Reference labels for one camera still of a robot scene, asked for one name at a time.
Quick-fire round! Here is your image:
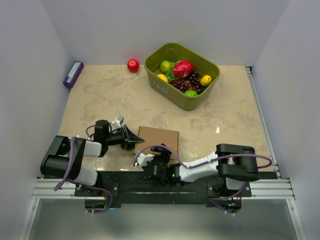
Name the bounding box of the red dragon fruit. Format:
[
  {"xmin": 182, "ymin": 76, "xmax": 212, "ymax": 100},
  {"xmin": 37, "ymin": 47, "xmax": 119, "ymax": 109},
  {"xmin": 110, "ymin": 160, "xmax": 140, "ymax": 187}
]
[{"xmin": 172, "ymin": 60, "xmax": 194, "ymax": 79}]

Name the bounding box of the red apple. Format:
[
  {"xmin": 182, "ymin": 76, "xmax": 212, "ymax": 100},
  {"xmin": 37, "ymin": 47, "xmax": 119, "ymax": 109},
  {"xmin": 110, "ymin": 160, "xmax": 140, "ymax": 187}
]
[{"xmin": 127, "ymin": 58, "xmax": 140, "ymax": 73}]

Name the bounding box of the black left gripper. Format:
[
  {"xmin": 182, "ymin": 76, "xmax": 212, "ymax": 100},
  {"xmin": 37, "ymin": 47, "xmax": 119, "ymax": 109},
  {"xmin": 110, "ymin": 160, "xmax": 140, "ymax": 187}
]
[{"xmin": 105, "ymin": 125, "xmax": 144, "ymax": 151}]

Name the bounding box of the yellow lemon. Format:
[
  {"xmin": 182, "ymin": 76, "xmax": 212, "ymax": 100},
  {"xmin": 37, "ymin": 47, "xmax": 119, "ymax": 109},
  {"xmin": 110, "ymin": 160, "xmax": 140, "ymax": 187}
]
[{"xmin": 200, "ymin": 75, "xmax": 212, "ymax": 87}]

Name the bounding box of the purple grape bunch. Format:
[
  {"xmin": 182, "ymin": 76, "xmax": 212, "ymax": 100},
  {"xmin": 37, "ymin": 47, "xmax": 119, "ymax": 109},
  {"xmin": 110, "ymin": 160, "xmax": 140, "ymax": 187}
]
[{"xmin": 168, "ymin": 69, "xmax": 205, "ymax": 95}]

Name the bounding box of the purple rectangular box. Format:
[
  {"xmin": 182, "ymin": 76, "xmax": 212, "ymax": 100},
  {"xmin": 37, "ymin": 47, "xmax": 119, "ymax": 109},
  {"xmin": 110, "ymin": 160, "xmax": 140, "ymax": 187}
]
[{"xmin": 63, "ymin": 61, "xmax": 84, "ymax": 89}]

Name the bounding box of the brown cardboard paper box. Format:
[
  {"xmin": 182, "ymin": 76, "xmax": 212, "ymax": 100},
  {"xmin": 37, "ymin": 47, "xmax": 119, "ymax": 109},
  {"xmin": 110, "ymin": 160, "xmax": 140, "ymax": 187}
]
[{"xmin": 133, "ymin": 126, "xmax": 180, "ymax": 156}]

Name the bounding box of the orange fruit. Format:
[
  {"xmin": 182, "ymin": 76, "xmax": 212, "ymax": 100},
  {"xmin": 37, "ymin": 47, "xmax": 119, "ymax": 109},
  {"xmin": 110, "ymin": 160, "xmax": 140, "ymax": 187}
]
[{"xmin": 157, "ymin": 74, "xmax": 169, "ymax": 83}]

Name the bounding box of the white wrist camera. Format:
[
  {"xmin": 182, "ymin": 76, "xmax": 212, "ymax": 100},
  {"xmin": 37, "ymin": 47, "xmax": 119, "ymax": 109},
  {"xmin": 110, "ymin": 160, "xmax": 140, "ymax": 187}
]
[
  {"xmin": 133, "ymin": 152, "xmax": 155, "ymax": 167},
  {"xmin": 110, "ymin": 115, "xmax": 124, "ymax": 131}
]

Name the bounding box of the aluminium rail frame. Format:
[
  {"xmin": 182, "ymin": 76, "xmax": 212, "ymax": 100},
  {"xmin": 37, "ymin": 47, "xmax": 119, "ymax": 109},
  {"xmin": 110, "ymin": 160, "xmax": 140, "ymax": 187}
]
[{"xmin": 21, "ymin": 64, "xmax": 306, "ymax": 240}]

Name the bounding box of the green lime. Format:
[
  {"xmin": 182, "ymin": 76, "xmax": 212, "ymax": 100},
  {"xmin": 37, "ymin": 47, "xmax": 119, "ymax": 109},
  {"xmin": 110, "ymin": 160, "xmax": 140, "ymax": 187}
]
[{"xmin": 184, "ymin": 89, "xmax": 198, "ymax": 97}]

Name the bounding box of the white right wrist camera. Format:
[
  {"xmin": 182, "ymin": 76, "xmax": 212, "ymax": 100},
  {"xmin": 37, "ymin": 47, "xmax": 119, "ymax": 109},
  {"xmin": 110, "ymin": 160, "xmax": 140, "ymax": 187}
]
[{"xmin": 133, "ymin": 152, "xmax": 155, "ymax": 167}]

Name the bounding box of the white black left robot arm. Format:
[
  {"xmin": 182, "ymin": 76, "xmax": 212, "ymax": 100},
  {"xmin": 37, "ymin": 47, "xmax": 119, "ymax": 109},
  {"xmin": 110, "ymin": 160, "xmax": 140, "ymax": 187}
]
[{"xmin": 40, "ymin": 116, "xmax": 144, "ymax": 196}]

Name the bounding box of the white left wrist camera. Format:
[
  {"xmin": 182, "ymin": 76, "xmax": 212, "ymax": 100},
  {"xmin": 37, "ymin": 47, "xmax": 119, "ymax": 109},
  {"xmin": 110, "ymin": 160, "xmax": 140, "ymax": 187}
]
[{"xmin": 110, "ymin": 115, "xmax": 124, "ymax": 131}]

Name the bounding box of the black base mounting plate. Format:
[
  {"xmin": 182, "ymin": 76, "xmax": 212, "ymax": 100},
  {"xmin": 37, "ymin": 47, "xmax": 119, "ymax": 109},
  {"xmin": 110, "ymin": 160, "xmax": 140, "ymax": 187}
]
[{"xmin": 44, "ymin": 169, "xmax": 282, "ymax": 210}]

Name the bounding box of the green apple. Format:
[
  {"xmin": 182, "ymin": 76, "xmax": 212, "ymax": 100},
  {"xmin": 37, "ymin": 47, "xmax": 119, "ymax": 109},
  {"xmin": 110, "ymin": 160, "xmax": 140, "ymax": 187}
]
[{"xmin": 160, "ymin": 60, "xmax": 174, "ymax": 74}]

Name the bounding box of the green plastic tub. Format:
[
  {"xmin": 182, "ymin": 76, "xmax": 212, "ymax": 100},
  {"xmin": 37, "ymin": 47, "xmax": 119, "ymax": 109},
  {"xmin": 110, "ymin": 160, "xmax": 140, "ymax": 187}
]
[{"xmin": 144, "ymin": 42, "xmax": 221, "ymax": 111}]

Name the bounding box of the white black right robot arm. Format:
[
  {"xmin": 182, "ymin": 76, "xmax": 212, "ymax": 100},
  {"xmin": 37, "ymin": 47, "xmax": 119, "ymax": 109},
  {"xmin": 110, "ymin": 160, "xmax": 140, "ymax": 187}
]
[{"xmin": 135, "ymin": 143, "xmax": 260, "ymax": 197}]

